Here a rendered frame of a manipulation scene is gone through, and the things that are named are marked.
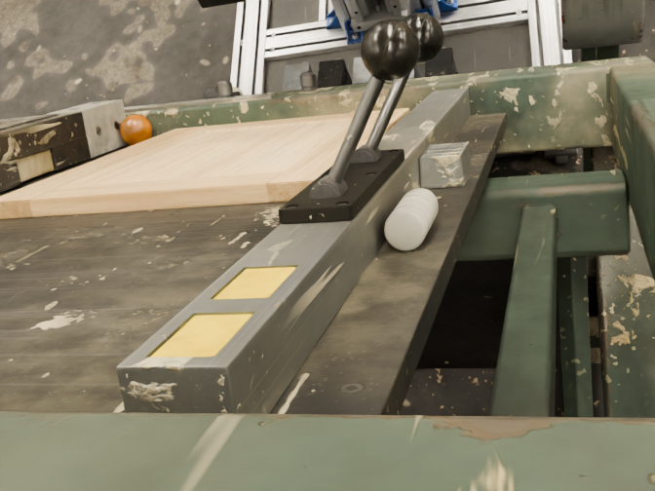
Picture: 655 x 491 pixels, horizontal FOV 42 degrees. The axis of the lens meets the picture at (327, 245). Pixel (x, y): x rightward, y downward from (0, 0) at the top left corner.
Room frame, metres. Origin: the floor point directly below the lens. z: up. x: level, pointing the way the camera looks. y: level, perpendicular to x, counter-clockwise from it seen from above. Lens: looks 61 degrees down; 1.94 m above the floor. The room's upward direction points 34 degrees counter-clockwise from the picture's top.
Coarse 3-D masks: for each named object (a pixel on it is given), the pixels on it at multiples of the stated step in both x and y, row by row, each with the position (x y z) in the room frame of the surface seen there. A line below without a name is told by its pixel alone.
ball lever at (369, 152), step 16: (416, 16) 0.40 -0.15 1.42; (416, 32) 0.39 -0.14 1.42; (432, 32) 0.38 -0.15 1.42; (432, 48) 0.38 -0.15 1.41; (400, 80) 0.38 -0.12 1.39; (400, 96) 0.38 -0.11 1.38; (384, 112) 0.38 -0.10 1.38; (384, 128) 0.37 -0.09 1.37; (368, 144) 0.37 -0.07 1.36; (352, 160) 0.37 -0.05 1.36; (368, 160) 0.36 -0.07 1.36
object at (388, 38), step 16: (368, 32) 0.34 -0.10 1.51; (384, 32) 0.33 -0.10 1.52; (400, 32) 0.33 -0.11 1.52; (368, 48) 0.33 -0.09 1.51; (384, 48) 0.32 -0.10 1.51; (400, 48) 0.32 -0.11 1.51; (416, 48) 0.32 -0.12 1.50; (368, 64) 0.33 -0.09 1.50; (384, 64) 0.32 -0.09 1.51; (400, 64) 0.31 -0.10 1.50; (368, 80) 0.33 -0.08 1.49; (384, 80) 0.32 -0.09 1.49; (368, 96) 0.32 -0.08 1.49; (368, 112) 0.32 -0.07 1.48; (352, 128) 0.32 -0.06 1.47; (352, 144) 0.31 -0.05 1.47; (336, 160) 0.31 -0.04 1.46; (336, 176) 0.30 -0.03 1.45; (320, 192) 0.30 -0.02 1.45; (336, 192) 0.30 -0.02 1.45
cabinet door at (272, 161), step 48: (144, 144) 0.80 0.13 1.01; (192, 144) 0.75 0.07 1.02; (240, 144) 0.68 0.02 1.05; (288, 144) 0.62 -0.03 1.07; (336, 144) 0.55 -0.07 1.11; (48, 192) 0.62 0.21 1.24; (96, 192) 0.58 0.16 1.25; (144, 192) 0.53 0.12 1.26; (192, 192) 0.50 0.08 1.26; (240, 192) 0.47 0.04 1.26; (288, 192) 0.44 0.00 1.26
